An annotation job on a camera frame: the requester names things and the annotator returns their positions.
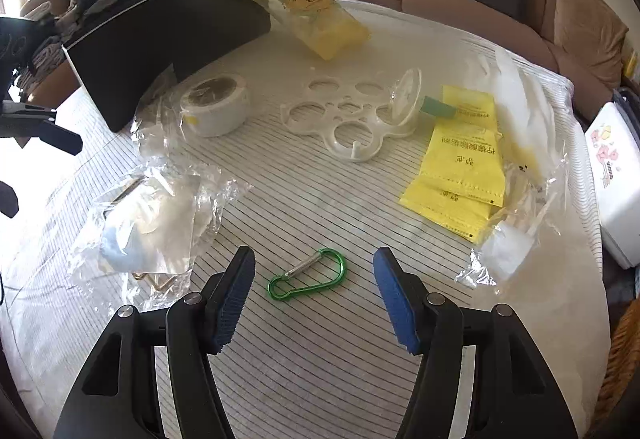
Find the clear bag with face mask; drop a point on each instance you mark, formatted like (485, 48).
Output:
(145, 229)

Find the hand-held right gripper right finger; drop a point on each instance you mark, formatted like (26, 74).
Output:
(397, 304)

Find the black storage box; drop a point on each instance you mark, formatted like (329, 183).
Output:
(150, 44)

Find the green carabiner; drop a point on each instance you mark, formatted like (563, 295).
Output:
(280, 289)

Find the yellow clear snack packet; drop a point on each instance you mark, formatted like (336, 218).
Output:
(310, 14)

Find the striped cloth desktop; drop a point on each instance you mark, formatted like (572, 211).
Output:
(310, 199)

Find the pile of dark clothes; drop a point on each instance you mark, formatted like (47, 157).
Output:
(75, 14)

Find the round clear white lid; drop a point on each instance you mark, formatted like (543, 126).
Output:
(406, 96)

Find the white box with purple lid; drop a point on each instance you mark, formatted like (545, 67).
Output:
(617, 179)

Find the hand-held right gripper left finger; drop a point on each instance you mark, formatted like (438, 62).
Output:
(230, 304)

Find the wicker basket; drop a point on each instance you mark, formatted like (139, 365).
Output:
(622, 359)

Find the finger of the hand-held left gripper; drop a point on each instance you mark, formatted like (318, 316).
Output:
(57, 136)
(7, 199)

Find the white tape roll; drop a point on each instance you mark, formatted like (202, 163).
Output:
(215, 106)

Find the white plastic bag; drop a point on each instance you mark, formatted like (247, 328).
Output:
(520, 109)

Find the clear bag with spray bottle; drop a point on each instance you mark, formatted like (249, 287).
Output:
(505, 249)

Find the brown sofa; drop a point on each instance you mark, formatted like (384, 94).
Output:
(475, 9)

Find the gold metal hook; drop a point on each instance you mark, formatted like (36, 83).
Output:
(155, 281)

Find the yellow sachet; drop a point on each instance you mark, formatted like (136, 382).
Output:
(470, 106)
(465, 164)
(445, 214)

